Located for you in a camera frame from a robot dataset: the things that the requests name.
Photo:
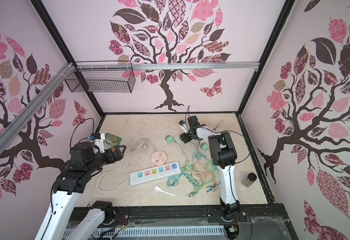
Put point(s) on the round pink power socket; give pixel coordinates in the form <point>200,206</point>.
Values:
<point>159,158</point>

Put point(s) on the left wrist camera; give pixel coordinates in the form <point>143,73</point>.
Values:
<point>98,140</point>

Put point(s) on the green USB charger plug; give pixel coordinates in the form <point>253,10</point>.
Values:
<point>170,139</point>

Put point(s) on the metal fork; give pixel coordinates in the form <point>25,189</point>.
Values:
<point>218,125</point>

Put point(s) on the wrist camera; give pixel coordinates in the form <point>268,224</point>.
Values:
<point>189,124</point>
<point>98,140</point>

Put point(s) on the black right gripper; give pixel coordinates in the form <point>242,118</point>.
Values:
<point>184,137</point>

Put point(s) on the white ceramic spoon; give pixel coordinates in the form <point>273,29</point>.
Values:
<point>160,190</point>

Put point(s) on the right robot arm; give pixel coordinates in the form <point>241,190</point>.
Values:
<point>223,155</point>

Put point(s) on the aluminium rail left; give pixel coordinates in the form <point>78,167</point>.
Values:
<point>13,129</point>

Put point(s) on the glass jar black lid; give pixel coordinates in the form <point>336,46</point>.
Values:
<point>249,180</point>

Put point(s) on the white multicolour power strip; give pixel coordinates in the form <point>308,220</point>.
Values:
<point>154,173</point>

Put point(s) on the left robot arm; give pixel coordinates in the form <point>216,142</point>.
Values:
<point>87,160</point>

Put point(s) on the light green charger plug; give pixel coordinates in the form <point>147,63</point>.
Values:
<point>204,146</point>

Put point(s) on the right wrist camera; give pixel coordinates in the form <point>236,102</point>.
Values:
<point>189,124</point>

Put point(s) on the pale yellow peeler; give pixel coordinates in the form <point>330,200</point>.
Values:
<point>129,121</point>

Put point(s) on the green snack packet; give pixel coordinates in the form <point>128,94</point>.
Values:
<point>111,140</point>

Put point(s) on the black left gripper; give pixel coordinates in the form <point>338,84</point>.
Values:
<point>112,159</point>

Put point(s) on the black wire basket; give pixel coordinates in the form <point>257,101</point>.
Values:
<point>102,77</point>

